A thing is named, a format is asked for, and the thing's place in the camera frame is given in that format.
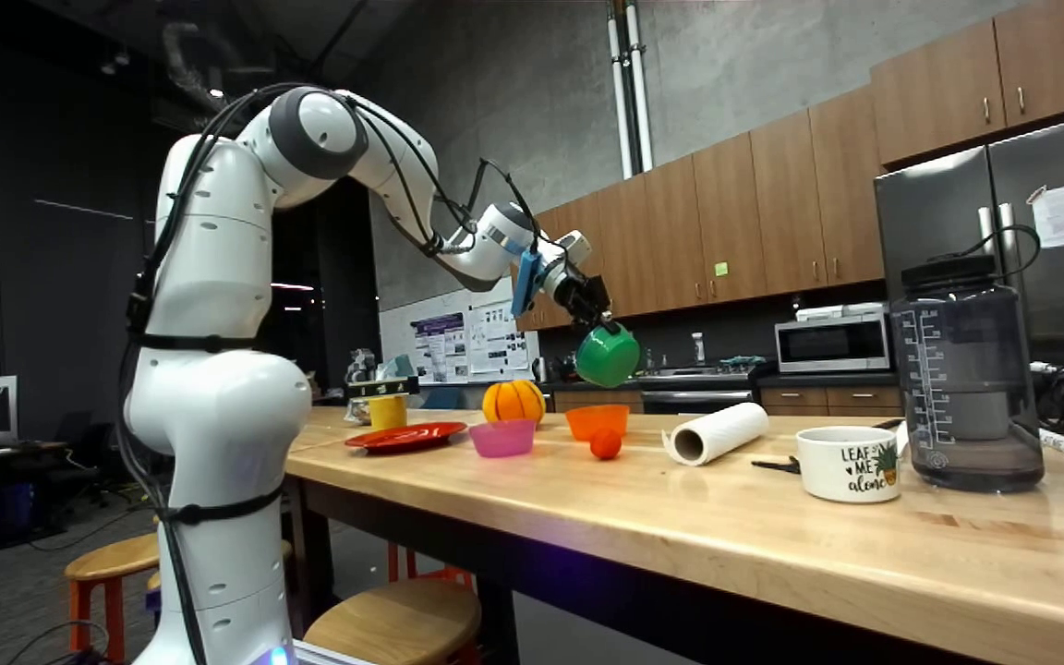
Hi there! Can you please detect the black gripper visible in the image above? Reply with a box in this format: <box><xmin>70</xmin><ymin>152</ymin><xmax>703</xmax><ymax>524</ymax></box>
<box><xmin>535</xmin><ymin>231</ymin><xmax>610</xmax><ymax>327</ymax></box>

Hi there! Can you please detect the green plastic bowl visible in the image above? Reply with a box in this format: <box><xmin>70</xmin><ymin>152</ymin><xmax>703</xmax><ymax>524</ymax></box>
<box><xmin>576</xmin><ymin>320</ymin><xmax>643</xmax><ymax>389</ymax></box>

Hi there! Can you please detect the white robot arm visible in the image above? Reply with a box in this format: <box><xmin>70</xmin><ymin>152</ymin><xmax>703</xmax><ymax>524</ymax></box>
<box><xmin>120</xmin><ymin>85</ymin><xmax>610</xmax><ymax>665</ymax></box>

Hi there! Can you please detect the orange plastic bowl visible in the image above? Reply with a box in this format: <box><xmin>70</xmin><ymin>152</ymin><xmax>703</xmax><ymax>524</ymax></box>
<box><xmin>565</xmin><ymin>402</ymin><xmax>626</xmax><ymax>445</ymax></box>

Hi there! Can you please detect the pink plastic bowl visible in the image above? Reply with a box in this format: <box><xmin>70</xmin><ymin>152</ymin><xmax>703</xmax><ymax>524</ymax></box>
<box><xmin>469</xmin><ymin>421</ymin><xmax>535</xmax><ymax>457</ymax></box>

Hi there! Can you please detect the orange toy pumpkin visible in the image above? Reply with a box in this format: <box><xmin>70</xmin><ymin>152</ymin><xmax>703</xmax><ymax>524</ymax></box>
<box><xmin>478</xmin><ymin>380</ymin><xmax>547</xmax><ymax>426</ymax></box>

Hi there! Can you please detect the white paper towel roll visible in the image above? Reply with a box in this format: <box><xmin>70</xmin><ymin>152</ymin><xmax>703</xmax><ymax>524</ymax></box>
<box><xmin>661</xmin><ymin>402</ymin><xmax>768</xmax><ymax>466</ymax></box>

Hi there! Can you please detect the yellow cup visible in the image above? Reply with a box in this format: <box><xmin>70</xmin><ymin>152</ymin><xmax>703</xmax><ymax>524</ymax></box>
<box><xmin>366</xmin><ymin>392</ymin><xmax>407</xmax><ymax>430</ymax></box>

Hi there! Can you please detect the silver microwave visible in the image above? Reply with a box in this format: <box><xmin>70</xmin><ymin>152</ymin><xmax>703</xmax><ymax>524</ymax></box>
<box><xmin>772</xmin><ymin>314</ymin><xmax>891</xmax><ymax>372</ymax></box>

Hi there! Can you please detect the red plate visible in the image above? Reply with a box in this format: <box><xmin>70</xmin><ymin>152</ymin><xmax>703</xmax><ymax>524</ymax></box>
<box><xmin>344</xmin><ymin>421</ymin><xmax>465</xmax><ymax>453</ymax></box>

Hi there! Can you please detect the right wooden table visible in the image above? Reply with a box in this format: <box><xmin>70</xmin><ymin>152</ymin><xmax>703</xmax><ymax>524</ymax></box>
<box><xmin>286</xmin><ymin>407</ymin><xmax>1064</xmax><ymax>665</ymax></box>

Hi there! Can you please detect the white mug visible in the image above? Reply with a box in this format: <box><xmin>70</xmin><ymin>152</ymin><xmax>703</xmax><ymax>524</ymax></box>
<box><xmin>794</xmin><ymin>426</ymin><xmax>902</xmax><ymax>506</ymax></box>

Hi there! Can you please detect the round wooden stool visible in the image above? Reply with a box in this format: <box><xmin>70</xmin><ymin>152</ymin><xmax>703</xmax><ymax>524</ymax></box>
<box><xmin>301</xmin><ymin>580</ymin><xmax>478</xmax><ymax>665</ymax></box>

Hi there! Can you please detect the stainless steel refrigerator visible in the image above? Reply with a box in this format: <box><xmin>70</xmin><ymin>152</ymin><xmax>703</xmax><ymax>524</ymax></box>
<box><xmin>874</xmin><ymin>121</ymin><xmax>1064</xmax><ymax>362</ymax></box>

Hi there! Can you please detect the red legged wooden stool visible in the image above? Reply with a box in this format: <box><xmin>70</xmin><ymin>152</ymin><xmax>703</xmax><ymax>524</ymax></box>
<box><xmin>63</xmin><ymin>533</ymin><xmax>158</xmax><ymax>665</ymax></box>

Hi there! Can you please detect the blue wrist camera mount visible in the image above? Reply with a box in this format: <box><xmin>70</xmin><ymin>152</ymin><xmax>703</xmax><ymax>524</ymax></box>
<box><xmin>510</xmin><ymin>247</ymin><xmax>539</xmax><ymax>319</ymax></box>

